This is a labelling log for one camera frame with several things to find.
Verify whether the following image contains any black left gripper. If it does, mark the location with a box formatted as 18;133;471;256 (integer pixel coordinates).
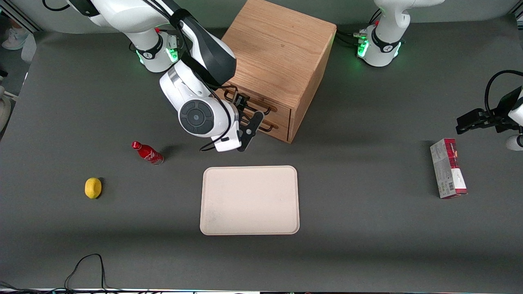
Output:
456;87;523;135

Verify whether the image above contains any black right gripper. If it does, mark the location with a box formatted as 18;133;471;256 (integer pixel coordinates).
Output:
234;94;264;153

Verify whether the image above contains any wooden drawer cabinet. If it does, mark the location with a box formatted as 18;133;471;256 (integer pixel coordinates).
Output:
219;0;337;144

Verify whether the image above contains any grey and red carton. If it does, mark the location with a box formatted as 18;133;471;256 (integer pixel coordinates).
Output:
429;138;468;200

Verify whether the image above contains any beige rectangular tray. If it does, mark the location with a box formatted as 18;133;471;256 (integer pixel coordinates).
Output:
199;165;300;236

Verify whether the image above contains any red soda bottle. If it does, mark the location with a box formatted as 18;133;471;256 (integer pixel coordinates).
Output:
131;140;165;166

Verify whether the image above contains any yellow lemon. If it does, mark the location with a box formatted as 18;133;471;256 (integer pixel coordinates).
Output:
84;177;103;200

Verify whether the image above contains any white sneaker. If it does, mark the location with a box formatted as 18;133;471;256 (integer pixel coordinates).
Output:
2;27;30;51

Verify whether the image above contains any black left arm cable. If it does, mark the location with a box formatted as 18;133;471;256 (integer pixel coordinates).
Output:
484;69;523;113

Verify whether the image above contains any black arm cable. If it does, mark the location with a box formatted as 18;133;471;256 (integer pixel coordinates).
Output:
42;0;239;152
484;69;523;113

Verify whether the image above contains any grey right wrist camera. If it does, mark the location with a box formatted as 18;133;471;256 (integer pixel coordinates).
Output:
213;122;242;153

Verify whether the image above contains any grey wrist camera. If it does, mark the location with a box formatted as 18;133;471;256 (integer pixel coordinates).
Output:
213;122;242;153
504;135;523;152

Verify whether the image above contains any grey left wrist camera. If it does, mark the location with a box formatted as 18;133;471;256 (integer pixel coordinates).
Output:
504;135;523;152

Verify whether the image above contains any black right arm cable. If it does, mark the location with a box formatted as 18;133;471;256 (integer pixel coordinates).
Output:
42;0;239;152

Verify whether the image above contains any black looped table cable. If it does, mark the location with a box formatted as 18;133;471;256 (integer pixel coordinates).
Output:
0;253;123;294

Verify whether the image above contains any metal frame rail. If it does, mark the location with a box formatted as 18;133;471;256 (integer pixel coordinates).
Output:
0;6;42;34

